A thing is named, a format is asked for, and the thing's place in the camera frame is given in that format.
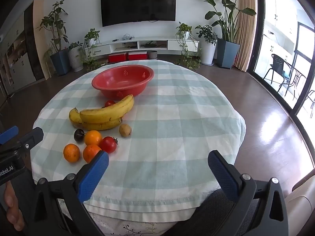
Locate white tv console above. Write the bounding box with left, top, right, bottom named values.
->
left=84, top=36, right=200, bottom=58

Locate red tomato with stem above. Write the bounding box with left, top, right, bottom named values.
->
left=98, top=136, right=118, bottom=153

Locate large leaf plant blue pot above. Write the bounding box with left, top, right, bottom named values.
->
left=203, top=0, right=256, bottom=69

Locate wall mounted black television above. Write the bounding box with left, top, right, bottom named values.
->
left=100, top=0, right=176, bottom=27

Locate orange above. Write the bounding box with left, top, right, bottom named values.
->
left=83, top=144, right=101, bottom=163
left=84, top=130, right=103, bottom=146
left=63, top=143, right=81, bottom=163

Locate right red storage box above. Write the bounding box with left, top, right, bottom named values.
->
left=128, top=51, right=148, bottom=61

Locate small grey pot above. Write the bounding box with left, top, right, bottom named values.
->
left=147, top=50, right=158, bottom=60

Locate tall plant blue pot left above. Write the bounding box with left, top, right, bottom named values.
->
left=38, top=0, right=70, bottom=76

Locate trailing pothos plant left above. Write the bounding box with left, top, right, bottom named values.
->
left=79, top=28, right=107, bottom=73

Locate wooden display cabinet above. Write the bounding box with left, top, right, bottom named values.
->
left=1, top=0, right=51, bottom=95

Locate red plastic colander bowl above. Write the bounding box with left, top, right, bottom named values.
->
left=91, top=65, right=154, bottom=100

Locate person's left hand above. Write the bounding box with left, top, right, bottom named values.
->
left=4, top=181, right=25, bottom=231

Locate left red storage box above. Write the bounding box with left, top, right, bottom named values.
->
left=108, top=53, right=128, bottom=63

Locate trailing pothos plant right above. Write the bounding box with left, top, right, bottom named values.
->
left=176, top=22, right=201, bottom=70

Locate red tomato behind bananas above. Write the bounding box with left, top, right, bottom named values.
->
left=105, top=100, right=116, bottom=107

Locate dark purple plum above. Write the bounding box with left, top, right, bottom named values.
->
left=74, top=129, right=85, bottom=142

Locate red storage box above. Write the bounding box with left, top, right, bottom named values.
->
left=108, top=53, right=128, bottom=63
left=128, top=51, right=148, bottom=61

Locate trailing pothos plant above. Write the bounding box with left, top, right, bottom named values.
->
left=176, top=22, right=201, bottom=70
left=79, top=28, right=107, bottom=73

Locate beige sofa armrest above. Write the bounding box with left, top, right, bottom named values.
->
left=285, top=169, right=315, bottom=236

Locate bushy plant white pot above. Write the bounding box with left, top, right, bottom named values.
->
left=195, top=25, right=217, bottom=66

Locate plant in white ribbed pot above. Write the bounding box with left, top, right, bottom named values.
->
left=68, top=41, right=83, bottom=72

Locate black balcony chair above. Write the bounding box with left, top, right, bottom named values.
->
left=263, top=53, right=306, bottom=95

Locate brown kiwi fruit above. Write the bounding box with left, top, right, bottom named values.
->
left=119, top=124, right=132, bottom=137

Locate beige curtain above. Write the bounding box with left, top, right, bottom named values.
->
left=234, top=0, right=257, bottom=72

